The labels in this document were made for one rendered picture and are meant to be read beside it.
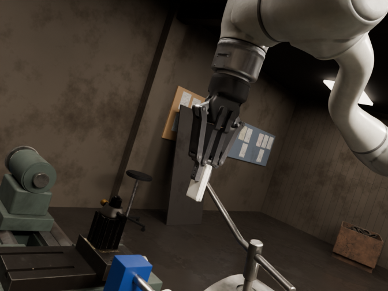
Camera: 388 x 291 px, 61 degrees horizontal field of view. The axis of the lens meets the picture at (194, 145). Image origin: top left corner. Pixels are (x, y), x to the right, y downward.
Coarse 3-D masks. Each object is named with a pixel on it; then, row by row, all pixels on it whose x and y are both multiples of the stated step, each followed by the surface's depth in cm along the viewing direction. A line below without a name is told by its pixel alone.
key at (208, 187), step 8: (208, 184) 71; (208, 192) 70; (216, 200) 66; (224, 208) 64; (224, 216) 62; (232, 224) 60; (232, 232) 59; (240, 240) 57; (256, 256) 52; (264, 264) 49; (272, 272) 48; (280, 280) 46; (288, 288) 44
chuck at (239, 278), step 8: (224, 280) 56; (232, 280) 56; (240, 280) 57; (256, 280) 60; (208, 288) 54; (216, 288) 54; (224, 288) 54; (232, 288) 54; (256, 288) 56; (264, 288) 57
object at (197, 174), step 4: (192, 152) 60; (196, 160) 60; (200, 160) 60; (196, 164) 61; (200, 164) 60; (196, 168) 61; (200, 168) 61; (192, 172) 61; (196, 172) 60; (200, 172) 61; (192, 176) 61; (196, 176) 60; (196, 180) 61
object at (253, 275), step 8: (256, 240) 53; (248, 248) 53; (256, 248) 52; (248, 256) 53; (248, 264) 53; (256, 264) 52; (248, 272) 53; (256, 272) 53; (248, 280) 53; (248, 288) 53
